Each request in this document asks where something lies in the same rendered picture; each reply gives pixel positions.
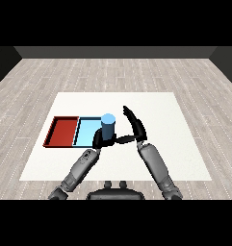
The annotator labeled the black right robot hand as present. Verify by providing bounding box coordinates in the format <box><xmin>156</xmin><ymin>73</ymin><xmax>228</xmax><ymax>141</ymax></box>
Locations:
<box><xmin>115</xmin><ymin>105</ymin><xmax>148</xmax><ymax>145</ymax></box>

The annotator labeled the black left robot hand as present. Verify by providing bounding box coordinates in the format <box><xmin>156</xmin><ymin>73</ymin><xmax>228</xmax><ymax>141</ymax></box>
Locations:
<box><xmin>91</xmin><ymin>127</ymin><xmax>117</xmax><ymax>150</ymax></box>

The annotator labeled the light blue shallow open box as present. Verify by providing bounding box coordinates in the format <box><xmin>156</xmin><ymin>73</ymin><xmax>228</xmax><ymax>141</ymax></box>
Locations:
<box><xmin>71</xmin><ymin>116</ymin><xmax>104</xmax><ymax>148</ymax></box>

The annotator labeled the small blue can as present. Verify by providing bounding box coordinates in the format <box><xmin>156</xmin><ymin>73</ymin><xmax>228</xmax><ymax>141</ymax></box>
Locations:
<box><xmin>100</xmin><ymin>112</ymin><xmax>117</xmax><ymax>140</ymax></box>

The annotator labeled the red shallow open box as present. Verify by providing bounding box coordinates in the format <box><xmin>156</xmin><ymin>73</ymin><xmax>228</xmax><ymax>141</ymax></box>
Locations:
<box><xmin>42</xmin><ymin>115</ymin><xmax>81</xmax><ymax>149</ymax></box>

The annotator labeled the dark grey robot body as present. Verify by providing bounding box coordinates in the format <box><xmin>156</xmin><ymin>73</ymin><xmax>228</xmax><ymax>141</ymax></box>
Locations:
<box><xmin>86</xmin><ymin>181</ymin><xmax>146</xmax><ymax>201</ymax></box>

